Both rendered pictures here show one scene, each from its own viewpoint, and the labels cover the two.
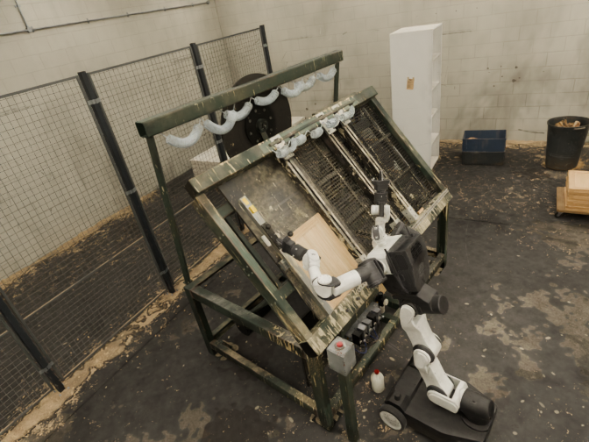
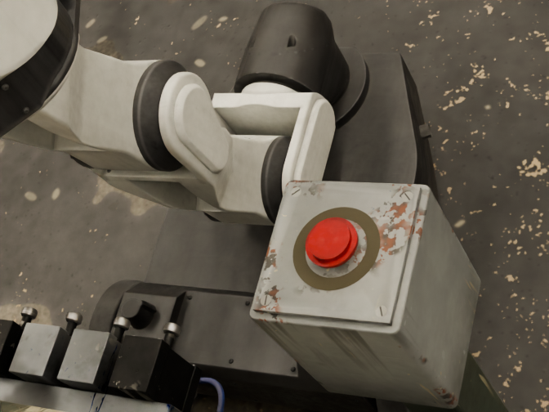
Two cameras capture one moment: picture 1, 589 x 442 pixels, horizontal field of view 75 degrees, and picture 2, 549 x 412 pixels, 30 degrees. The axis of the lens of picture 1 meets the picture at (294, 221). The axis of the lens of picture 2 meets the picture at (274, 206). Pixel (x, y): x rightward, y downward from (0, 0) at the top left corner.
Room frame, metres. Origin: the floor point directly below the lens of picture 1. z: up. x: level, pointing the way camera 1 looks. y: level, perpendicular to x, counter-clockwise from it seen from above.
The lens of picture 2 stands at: (1.56, 0.29, 1.56)
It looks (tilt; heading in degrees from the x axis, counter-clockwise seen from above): 52 degrees down; 274
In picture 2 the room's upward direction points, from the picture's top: 39 degrees counter-clockwise
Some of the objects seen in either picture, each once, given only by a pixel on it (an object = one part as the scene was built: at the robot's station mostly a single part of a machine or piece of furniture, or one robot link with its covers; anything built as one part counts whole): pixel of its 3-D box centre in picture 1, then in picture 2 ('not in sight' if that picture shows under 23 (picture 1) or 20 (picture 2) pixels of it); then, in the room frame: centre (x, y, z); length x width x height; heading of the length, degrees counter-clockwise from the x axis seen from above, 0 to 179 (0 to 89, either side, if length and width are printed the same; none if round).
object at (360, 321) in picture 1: (370, 322); (28, 376); (1.94, -0.39, 0.69); 0.50 x 0.14 x 0.24; 136
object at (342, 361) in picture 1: (341, 356); (374, 297); (1.57, -0.13, 0.84); 0.12 x 0.12 x 0.18; 46
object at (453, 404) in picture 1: (447, 391); (261, 154); (1.60, -0.79, 0.28); 0.21 x 0.20 x 0.13; 46
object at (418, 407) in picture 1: (442, 397); (277, 197); (1.63, -0.77, 0.19); 0.64 x 0.52 x 0.33; 46
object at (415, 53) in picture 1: (416, 101); not in sight; (5.91, -2.19, 1.03); 0.61 x 0.58 x 2.05; 145
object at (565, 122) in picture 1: (564, 143); not in sight; (4.92, -3.95, 0.33); 0.52 x 0.51 x 0.65; 145
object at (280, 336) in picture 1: (330, 273); not in sight; (2.91, -0.25, 0.41); 2.20 x 1.38 x 0.83; 136
